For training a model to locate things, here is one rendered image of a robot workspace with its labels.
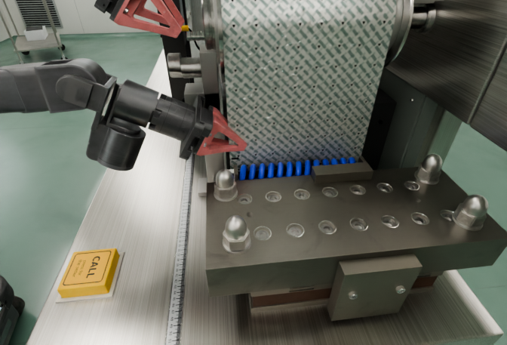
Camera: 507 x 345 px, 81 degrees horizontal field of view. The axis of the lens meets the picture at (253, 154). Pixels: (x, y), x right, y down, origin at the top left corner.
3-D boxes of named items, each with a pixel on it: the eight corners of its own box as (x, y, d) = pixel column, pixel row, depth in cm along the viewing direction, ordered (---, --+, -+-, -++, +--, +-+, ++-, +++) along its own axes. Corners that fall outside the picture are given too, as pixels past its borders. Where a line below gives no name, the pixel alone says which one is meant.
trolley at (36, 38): (23, 54, 452) (-11, -24, 394) (66, 49, 476) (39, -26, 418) (20, 72, 388) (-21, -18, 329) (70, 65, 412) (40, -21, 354)
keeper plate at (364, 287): (326, 307, 44) (339, 260, 37) (391, 299, 45) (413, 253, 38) (332, 324, 42) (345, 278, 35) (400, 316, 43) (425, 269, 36)
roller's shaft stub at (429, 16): (375, 30, 50) (382, 1, 47) (414, 29, 50) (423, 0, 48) (388, 36, 46) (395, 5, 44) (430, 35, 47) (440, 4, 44)
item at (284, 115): (230, 172, 53) (224, 70, 42) (357, 163, 55) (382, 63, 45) (230, 174, 53) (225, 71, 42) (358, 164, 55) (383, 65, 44)
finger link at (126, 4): (164, 58, 41) (96, 11, 37) (170, 44, 47) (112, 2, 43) (192, 16, 38) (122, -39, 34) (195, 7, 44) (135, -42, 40)
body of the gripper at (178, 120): (190, 163, 44) (139, 146, 42) (193, 128, 53) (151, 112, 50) (208, 127, 41) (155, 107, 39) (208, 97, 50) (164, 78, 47)
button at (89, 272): (78, 260, 51) (73, 251, 50) (120, 256, 52) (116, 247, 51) (61, 299, 46) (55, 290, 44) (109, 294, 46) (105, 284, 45)
